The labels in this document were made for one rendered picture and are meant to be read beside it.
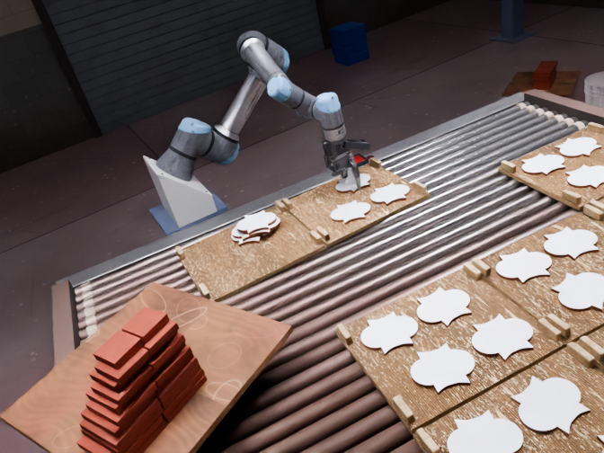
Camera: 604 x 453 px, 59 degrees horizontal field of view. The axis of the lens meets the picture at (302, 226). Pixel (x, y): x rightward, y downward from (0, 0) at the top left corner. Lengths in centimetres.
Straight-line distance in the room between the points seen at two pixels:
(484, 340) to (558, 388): 19
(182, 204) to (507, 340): 132
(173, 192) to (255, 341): 97
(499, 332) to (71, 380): 102
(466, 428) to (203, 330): 65
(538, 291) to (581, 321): 13
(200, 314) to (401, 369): 52
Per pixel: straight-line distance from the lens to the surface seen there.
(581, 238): 164
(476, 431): 118
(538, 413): 121
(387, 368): 130
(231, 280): 168
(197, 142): 217
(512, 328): 136
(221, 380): 124
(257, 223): 182
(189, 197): 214
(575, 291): 147
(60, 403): 141
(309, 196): 199
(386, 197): 187
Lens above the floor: 191
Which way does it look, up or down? 32 degrees down
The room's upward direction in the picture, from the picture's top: 14 degrees counter-clockwise
